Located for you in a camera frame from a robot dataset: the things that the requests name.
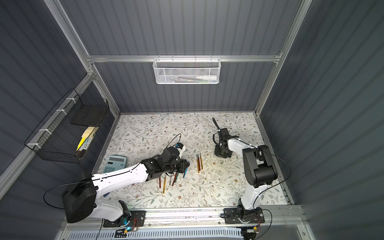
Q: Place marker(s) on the black wire mesh basket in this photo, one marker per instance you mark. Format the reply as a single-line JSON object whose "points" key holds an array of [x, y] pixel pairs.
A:
{"points": [[57, 139]]}

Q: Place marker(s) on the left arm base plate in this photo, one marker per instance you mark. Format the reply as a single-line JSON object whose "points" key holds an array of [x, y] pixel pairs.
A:
{"points": [[134, 219]]}

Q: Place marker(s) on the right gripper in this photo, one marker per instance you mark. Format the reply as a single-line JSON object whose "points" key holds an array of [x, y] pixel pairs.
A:
{"points": [[221, 133]]}

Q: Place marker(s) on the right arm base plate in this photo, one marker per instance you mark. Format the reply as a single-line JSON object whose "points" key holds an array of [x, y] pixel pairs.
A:
{"points": [[240, 216]]}

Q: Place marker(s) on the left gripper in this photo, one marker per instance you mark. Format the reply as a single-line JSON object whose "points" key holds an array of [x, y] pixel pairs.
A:
{"points": [[182, 164]]}

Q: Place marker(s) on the yellow sticky notes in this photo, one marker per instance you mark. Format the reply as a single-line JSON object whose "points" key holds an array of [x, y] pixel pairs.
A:
{"points": [[87, 138]]}

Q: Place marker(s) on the black notebook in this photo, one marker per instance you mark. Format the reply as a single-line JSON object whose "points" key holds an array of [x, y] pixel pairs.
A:
{"points": [[88, 116]]}

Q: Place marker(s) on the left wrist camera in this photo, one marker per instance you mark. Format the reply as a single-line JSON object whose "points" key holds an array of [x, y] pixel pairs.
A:
{"points": [[181, 148]]}

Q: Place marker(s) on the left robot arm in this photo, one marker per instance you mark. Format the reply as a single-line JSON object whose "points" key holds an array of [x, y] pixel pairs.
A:
{"points": [[88, 197]]}

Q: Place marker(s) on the white wire mesh basket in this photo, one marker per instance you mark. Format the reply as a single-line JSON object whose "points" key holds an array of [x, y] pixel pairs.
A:
{"points": [[184, 71]]}

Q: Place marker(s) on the white marker in basket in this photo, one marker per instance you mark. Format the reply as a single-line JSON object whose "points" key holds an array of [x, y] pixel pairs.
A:
{"points": [[207, 78]]}

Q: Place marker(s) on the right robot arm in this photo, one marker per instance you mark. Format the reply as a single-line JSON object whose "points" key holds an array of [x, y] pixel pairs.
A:
{"points": [[259, 168]]}

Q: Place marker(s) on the light blue calculator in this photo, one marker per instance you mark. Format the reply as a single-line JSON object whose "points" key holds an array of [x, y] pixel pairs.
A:
{"points": [[115, 163]]}

